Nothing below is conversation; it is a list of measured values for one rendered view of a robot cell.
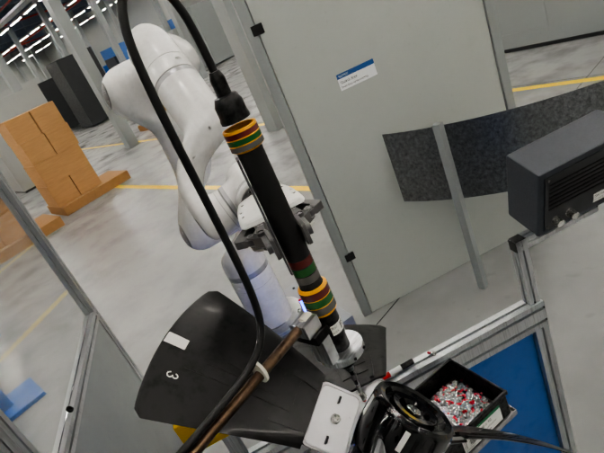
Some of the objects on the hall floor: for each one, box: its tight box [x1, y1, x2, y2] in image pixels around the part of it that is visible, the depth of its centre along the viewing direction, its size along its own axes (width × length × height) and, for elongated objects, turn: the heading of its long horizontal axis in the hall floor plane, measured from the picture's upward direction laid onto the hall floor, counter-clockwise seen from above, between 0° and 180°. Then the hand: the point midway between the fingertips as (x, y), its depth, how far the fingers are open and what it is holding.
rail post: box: [532, 324, 577, 453], centre depth 151 cm, size 4×4×78 cm
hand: (288, 236), depth 67 cm, fingers closed on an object, 4 cm apart
